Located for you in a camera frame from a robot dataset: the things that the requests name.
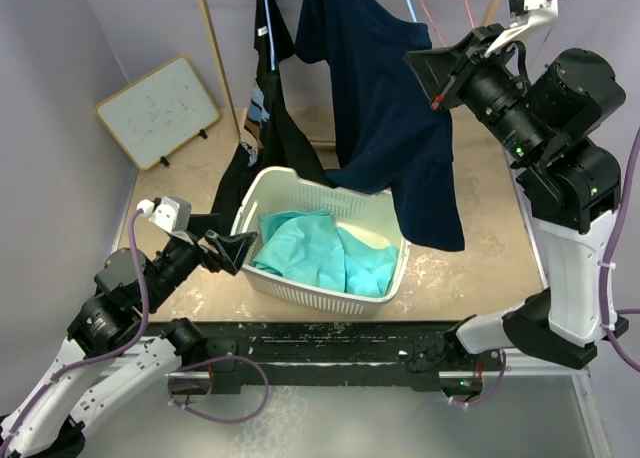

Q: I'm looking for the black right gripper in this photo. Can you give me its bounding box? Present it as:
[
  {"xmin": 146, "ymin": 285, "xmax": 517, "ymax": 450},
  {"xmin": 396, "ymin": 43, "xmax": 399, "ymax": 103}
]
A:
[{"xmin": 408, "ymin": 22, "xmax": 549, "ymax": 164}]

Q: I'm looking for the teal t shirt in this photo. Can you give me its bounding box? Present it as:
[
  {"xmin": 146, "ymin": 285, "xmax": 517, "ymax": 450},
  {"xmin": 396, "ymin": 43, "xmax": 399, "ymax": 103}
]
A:
[{"xmin": 251, "ymin": 210, "xmax": 399, "ymax": 298}]

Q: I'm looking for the light blue wire hanger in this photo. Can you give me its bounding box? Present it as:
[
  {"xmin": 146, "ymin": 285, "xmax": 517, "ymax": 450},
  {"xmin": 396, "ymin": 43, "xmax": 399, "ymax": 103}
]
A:
[{"xmin": 405, "ymin": 0, "xmax": 446, "ymax": 46}]

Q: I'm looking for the navy blue t shirt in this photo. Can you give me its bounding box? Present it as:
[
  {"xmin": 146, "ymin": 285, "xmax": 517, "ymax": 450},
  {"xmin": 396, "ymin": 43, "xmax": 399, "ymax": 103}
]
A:
[{"xmin": 295, "ymin": 0, "xmax": 465, "ymax": 252}]

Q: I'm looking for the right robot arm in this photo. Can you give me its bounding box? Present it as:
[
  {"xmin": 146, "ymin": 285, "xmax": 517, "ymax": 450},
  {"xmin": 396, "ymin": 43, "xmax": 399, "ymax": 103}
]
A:
[{"xmin": 405, "ymin": 24, "xmax": 629, "ymax": 370}]

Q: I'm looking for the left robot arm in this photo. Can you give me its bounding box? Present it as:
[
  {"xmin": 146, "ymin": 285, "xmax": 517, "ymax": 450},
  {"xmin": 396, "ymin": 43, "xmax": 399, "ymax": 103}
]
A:
[{"xmin": 1, "ymin": 231, "xmax": 257, "ymax": 457}]

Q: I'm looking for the black printed t shirt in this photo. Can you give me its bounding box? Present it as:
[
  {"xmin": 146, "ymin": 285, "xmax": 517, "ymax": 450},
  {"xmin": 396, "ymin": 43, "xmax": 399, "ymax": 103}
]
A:
[{"xmin": 211, "ymin": 0, "xmax": 330, "ymax": 236}]

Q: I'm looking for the white perforated laundry basket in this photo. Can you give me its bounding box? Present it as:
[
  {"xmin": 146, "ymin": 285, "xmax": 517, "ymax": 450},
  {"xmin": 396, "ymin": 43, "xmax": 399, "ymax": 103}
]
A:
[{"xmin": 231, "ymin": 167, "xmax": 410, "ymax": 316}]

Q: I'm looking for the small framed whiteboard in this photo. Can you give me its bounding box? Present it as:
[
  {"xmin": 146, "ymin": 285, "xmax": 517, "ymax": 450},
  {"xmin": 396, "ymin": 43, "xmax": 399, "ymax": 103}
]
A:
[{"xmin": 95, "ymin": 56, "xmax": 220, "ymax": 170}]

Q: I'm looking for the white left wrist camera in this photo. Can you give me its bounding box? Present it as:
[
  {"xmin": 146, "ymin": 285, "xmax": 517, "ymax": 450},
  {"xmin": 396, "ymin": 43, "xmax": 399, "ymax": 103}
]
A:
[{"xmin": 137, "ymin": 196, "xmax": 194, "ymax": 245}]

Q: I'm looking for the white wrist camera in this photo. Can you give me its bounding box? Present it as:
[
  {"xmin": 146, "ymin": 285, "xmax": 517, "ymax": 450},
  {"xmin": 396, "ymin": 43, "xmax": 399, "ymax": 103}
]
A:
[
  {"xmin": 485, "ymin": 0, "xmax": 559, "ymax": 57},
  {"xmin": 137, "ymin": 196, "xmax": 194, "ymax": 245}
]

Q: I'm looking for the wooden clothes rack frame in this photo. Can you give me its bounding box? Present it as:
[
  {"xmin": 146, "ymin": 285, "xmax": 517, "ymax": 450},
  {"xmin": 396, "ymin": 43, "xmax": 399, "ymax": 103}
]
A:
[{"xmin": 196, "ymin": 0, "xmax": 502, "ymax": 143}]

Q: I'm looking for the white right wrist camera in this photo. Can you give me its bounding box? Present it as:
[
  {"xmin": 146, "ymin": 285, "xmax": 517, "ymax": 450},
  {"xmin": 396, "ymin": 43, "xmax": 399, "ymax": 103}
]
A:
[{"xmin": 485, "ymin": 0, "xmax": 559, "ymax": 57}]

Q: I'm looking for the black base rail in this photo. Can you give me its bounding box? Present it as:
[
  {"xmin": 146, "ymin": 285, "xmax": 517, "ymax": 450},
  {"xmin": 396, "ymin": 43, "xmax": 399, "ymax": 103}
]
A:
[{"xmin": 147, "ymin": 319, "xmax": 501, "ymax": 397}]

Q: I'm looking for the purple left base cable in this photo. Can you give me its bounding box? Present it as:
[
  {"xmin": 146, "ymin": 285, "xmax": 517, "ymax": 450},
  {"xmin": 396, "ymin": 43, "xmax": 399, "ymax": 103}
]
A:
[{"xmin": 166, "ymin": 353, "xmax": 270, "ymax": 423}]

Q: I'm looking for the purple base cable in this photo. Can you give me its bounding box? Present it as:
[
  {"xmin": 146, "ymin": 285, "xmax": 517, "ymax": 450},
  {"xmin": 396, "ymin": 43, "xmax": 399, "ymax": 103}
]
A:
[
  {"xmin": 447, "ymin": 350, "xmax": 507, "ymax": 408},
  {"xmin": 166, "ymin": 353, "xmax": 270, "ymax": 423}
]

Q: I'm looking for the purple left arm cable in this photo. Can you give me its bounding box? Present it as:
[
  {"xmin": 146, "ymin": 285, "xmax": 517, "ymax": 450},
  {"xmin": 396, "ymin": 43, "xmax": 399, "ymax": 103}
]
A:
[{"xmin": 0, "ymin": 208, "xmax": 151, "ymax": 442}]

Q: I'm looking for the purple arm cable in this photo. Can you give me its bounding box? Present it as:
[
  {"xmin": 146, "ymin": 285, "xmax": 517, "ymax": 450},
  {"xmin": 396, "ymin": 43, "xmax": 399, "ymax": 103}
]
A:
[
  {"xmin": 547, "ymin": 0, "xmax": 640, "ymax": 370},
  {"xmin": 0, "ymin": 208, "xmax": 151, "ymax": 442}
]

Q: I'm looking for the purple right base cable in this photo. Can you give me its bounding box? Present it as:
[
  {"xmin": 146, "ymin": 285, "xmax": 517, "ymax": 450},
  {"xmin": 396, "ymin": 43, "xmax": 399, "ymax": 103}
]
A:
[{"xmin": 447, "ymin": 350, "xmax": 507, "ymax": 408}]

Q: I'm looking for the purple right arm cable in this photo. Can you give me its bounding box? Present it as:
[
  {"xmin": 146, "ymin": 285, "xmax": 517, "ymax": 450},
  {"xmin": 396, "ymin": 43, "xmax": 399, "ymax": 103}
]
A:
[{"xmin": 547, "ymin": 0, "xmax": 640, "ymax": 370}]

